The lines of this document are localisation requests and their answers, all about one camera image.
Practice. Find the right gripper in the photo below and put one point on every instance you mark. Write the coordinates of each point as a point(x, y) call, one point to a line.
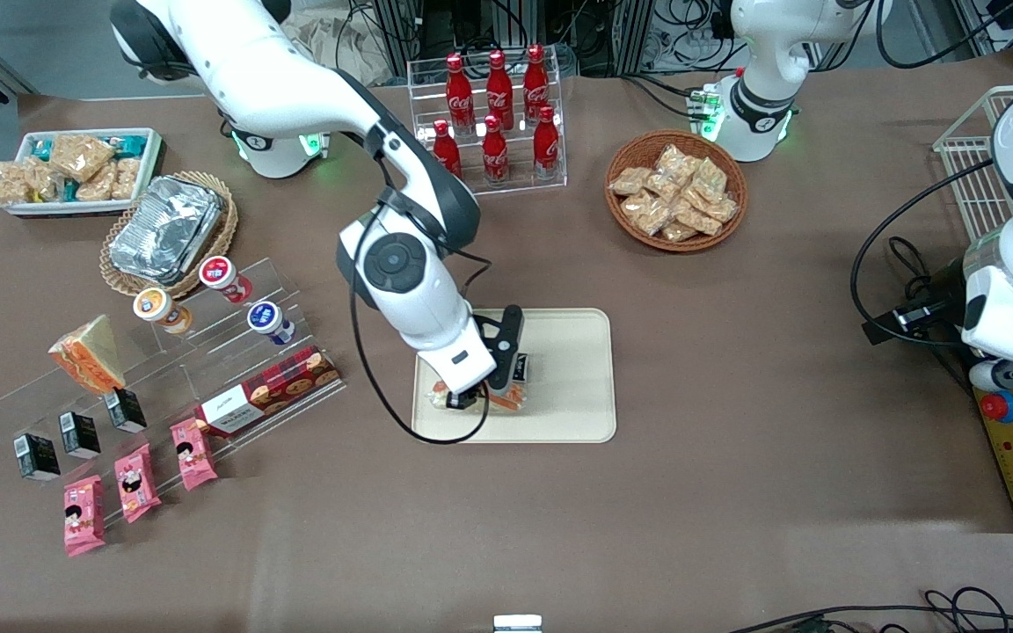
point(471, 400)

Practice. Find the triangle sandwich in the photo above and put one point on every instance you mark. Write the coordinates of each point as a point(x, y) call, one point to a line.
point(89, 356)
point(511, 401)

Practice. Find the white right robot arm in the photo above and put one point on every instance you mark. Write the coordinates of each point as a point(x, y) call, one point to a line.
point(251, 79)

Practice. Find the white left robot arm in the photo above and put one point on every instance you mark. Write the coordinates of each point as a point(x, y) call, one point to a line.
point(761, 53)

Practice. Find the beige plastic tray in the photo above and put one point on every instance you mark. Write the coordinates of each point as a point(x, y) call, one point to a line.
point(568, 396)

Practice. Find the small black snack box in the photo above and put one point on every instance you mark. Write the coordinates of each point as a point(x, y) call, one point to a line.
point(526, 367)

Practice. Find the red emergency stop button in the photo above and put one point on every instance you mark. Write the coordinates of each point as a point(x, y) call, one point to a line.
point(999, 406)

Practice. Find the red tartan cookie box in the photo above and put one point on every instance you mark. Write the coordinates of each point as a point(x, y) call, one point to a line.
point(269, 391)

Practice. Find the blue lidded cup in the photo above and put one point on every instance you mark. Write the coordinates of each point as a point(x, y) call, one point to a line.
point(269, 321)

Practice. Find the clear acrylic bottle rack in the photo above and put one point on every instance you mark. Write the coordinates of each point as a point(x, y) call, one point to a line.
point(515, 189)

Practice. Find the small white device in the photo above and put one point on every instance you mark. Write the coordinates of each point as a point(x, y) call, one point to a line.
point(518, 624)

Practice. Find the red cola bottle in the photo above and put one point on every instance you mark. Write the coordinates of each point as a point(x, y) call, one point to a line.
point(546, 148)
point(447, 145)
point(536, 86)
point(499, 92)
point(460, 97)
point(495, 156)

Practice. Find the clear bagged cracker pack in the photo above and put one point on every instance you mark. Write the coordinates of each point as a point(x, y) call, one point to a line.
point(710, 178)
point(674, 161)
point(630, 181)
point(698, 217)
point(654, 221)
point(681, 232)
point(638, 206)

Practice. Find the red lidded cup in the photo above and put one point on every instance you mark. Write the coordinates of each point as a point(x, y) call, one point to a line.
point(223, 275)

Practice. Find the pink snack packet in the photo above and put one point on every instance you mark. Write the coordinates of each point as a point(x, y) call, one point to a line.
point(193, 454)
point(136, 483)
point(83, 517)

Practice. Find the flat wicker basket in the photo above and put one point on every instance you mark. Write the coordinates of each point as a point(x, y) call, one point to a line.
point(227, 224)

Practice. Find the clear acrylic tiered shelf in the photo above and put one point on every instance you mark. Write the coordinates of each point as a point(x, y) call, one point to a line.
point(163, 378)

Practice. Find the round wicker bowl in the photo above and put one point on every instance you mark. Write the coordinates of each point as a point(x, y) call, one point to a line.
point(634, 145)

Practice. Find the orange lidded cup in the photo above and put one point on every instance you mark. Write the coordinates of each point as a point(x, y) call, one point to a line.
point(157, 308)

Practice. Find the small black carton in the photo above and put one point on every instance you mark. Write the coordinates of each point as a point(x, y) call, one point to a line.
point(37, 457)
point(126, 411)
point(80, 433)

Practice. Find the silver foil container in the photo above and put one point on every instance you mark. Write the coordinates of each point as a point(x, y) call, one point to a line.
point(163, 229)

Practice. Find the crumpled beige paper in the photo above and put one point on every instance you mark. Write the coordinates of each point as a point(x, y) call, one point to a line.
point(339, 53)

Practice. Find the white rectangular bin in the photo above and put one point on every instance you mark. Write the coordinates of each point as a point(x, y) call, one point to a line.
point(152, 158)

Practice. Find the rice cracker snack pack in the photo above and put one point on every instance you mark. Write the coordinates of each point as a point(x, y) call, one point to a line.
point(82, 156)
point(98, 185)
point(45, 180)
point(127, 178)
point(10, 183)

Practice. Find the teal wrapped snack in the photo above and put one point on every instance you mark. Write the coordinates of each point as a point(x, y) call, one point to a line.
point(131, 144)
point(42, 149)

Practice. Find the black right wrist bracket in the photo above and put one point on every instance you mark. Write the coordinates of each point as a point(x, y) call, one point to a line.
point(511, 321)

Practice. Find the aluminium frame rack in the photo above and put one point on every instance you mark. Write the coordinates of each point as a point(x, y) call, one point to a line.
point(612, 26)

